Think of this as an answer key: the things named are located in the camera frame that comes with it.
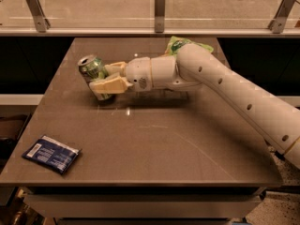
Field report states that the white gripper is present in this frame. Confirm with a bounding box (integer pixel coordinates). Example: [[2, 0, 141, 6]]
[[89, 57, 152, 94]]

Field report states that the green soda can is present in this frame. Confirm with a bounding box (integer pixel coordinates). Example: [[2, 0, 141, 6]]
[[77, 53, 114, 102]]

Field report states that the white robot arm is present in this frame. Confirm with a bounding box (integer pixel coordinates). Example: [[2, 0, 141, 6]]
[[89, 43, 300, 168]]

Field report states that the green snack bag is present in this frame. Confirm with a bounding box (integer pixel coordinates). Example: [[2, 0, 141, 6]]
[[165, 36, 214, 55]]

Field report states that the blue snack packet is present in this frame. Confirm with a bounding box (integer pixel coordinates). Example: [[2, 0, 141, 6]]
[[22, 135, 81, 174]]

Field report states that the middle metal railing bracket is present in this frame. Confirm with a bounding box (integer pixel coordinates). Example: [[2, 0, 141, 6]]
[[155, 0, 166, 33]]

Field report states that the metal railing bracket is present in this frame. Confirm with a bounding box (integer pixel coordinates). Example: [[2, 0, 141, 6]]
[[25, 0, 51, 33], [268, 0, 296, 34], [155, 0, 166, 33]]

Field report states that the left metal railing bracket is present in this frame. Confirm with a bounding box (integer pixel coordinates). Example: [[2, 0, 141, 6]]
[[25, 0, 51, 33]]

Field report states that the right metal railing bracket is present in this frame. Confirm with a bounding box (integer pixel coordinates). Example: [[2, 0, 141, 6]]
[[268, 0, 296, 34]]

